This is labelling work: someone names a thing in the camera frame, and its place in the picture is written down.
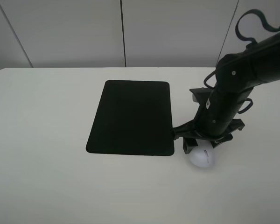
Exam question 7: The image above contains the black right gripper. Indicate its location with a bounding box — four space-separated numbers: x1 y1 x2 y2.
173 119 245 154

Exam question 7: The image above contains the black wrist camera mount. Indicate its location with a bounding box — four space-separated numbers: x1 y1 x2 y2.
189 88 212 105

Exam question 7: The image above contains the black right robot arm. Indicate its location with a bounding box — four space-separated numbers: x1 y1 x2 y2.
173 27 280 154

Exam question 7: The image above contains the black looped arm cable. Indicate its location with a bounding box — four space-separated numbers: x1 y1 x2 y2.
235 9 280 45

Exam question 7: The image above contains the white wireless computer mouse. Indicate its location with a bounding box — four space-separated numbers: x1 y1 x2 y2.
188 140 215 168

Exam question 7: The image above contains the black rectangular mouse pad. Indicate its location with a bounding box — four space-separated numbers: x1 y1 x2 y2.
86 80 175 156

